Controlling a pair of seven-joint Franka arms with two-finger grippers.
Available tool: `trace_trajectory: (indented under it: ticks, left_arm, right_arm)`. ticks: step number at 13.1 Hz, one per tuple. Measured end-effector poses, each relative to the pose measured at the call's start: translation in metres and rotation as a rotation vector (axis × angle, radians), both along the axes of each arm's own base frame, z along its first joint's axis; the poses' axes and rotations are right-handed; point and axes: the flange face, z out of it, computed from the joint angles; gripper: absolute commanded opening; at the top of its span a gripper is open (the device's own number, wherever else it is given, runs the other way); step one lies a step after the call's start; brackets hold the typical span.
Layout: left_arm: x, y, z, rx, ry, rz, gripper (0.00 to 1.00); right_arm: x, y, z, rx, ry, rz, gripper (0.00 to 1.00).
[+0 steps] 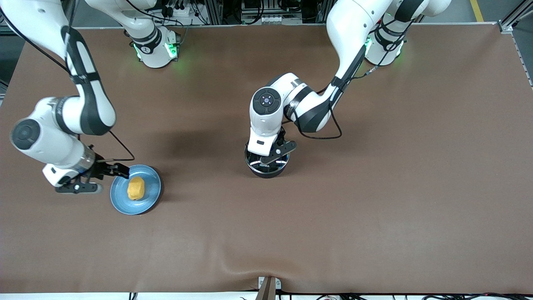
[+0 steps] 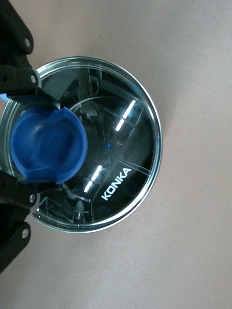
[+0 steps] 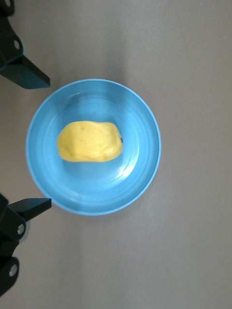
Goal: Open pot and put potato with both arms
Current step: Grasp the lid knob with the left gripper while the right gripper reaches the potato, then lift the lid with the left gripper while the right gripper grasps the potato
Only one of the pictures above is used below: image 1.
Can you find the blue plate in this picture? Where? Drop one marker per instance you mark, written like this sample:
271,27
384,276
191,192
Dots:
120,202

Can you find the metal table corner bracket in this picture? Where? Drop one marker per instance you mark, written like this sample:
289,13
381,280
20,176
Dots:
504,27

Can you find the grey control unit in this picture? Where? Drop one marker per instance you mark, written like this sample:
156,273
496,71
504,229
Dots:
264,12

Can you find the grey metal table clamp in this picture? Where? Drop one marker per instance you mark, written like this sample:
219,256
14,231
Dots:
270,285

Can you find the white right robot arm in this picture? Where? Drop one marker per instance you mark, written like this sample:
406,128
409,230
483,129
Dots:
50,137

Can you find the white power strip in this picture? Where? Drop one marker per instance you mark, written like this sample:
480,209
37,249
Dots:
179,11

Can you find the glass lid with blue knob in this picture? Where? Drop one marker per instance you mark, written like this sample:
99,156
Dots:
283,162

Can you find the brown table mat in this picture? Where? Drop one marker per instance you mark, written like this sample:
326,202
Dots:
266,233

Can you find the yellow potato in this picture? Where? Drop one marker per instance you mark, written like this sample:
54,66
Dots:
135,188

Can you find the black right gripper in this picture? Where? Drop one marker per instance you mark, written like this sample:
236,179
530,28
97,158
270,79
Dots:
101,166

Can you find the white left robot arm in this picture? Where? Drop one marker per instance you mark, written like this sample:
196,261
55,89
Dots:
354,25

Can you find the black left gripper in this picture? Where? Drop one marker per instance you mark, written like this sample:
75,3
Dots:
281,137

